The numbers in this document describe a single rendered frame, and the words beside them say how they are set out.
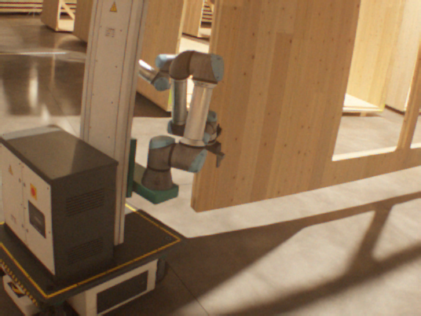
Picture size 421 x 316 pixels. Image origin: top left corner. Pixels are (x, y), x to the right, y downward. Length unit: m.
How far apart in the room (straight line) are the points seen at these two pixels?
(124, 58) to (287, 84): 1.27
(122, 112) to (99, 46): 0.35
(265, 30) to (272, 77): 0.32
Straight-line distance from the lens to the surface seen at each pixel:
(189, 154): 1.86
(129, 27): 1.79
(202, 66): 1.83
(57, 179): 1.60
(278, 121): 2.81
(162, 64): 2.27
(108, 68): 1.92
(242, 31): 2.47
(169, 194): 2.00
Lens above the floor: 1.53
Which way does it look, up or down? 21 degrees down
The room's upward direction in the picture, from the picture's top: 10 degrees clockwise
